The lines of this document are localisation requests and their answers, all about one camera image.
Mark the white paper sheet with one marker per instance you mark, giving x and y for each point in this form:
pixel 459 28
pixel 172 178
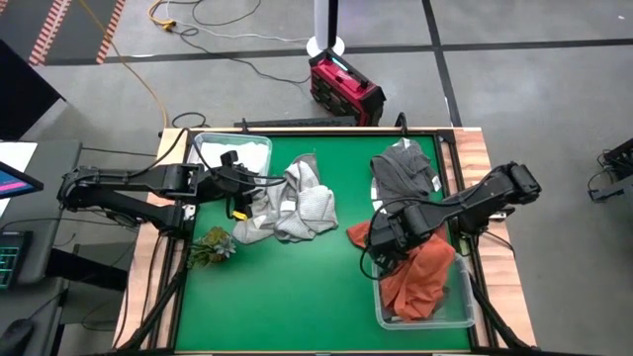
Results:
pixel 15 153

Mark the black table frame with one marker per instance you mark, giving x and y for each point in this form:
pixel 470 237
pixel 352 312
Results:
pixel 346 133

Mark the long black bar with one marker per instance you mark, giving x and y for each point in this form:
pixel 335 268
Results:
pixel 297 122

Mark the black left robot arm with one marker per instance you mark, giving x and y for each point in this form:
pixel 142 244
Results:
pixel 123 188

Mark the green succulent plant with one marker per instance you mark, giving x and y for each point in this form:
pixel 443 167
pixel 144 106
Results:
pixel 217 247

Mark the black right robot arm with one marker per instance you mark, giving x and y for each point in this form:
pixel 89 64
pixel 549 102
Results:
pixel 484 198

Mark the black computer mouse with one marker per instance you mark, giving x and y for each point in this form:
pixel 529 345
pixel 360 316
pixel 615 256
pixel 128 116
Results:
pixel 15 336

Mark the orange towel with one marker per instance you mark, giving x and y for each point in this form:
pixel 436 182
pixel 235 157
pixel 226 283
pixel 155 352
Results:
pixel 420 282

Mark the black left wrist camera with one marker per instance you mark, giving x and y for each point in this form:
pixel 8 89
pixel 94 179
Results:
pixel 229 158

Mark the dark grey towel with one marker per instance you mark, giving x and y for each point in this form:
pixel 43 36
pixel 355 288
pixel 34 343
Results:
pixel 400 173

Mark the black support strut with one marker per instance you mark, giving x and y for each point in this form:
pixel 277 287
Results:
pixel 158 306
pixel 494 316

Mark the black table clamp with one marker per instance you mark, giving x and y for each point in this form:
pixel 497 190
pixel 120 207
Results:
pixel 403 123

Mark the grey desk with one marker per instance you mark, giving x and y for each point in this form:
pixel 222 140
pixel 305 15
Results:
pixel 54 188

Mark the red power station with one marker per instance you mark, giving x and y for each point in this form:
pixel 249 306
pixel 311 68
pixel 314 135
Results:
pixel 346 89

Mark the white floor stand pole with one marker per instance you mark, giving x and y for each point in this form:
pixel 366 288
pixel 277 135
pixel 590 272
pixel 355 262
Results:
pixel 321 20

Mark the monitor screen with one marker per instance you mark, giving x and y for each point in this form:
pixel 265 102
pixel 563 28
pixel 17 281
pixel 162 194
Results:
pixel 15 183

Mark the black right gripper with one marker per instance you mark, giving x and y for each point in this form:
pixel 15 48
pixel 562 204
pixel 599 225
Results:
pixel 390 232

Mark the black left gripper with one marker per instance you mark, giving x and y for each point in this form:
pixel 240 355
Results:
pixel 242 180

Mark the black cabinet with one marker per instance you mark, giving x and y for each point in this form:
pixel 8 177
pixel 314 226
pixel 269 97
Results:
pixel 20 99

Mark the green table mat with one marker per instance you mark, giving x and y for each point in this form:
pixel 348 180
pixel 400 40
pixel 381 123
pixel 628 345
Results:
pixel 306 296

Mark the backlit keyboard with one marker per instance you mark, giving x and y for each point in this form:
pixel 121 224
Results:
pixel 10 257

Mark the clear plastic bin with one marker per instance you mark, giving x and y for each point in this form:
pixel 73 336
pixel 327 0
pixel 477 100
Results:
pixel 460 316
pixel 262 143

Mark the grey waffle towel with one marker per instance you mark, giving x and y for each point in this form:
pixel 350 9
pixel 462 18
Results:
pixel 316 207

